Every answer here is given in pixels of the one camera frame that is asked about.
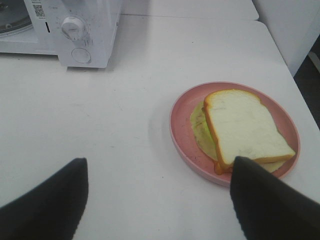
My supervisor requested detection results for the white timer knob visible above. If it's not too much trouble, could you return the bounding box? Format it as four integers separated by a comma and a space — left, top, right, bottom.
61, 16, 86, 41

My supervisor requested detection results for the pink round plate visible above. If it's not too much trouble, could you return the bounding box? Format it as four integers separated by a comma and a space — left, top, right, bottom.
169, 81, 301, 188

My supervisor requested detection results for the round white door button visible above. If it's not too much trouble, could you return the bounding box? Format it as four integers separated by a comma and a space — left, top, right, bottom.
71, 48, 91, 64

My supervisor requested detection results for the sandwich with lettuce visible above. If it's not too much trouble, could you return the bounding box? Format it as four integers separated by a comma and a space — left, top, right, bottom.
189, 89, 296, 175

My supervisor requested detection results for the glass microwave turntable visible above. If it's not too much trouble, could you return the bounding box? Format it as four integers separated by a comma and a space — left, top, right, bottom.
0, 0, 33, 38

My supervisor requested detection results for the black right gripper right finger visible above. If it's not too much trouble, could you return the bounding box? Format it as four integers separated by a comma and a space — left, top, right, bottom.
230, 156, 320, 240

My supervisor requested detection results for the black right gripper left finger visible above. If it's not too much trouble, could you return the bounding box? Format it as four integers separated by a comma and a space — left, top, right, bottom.
0, 158, 89, 240

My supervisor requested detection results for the white warning label sticker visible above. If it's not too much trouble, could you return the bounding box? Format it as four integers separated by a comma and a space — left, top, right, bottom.
31, 0, 46, 20

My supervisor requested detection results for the white microwave oven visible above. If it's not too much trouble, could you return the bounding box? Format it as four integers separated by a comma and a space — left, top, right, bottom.
0, 0, 122, 68

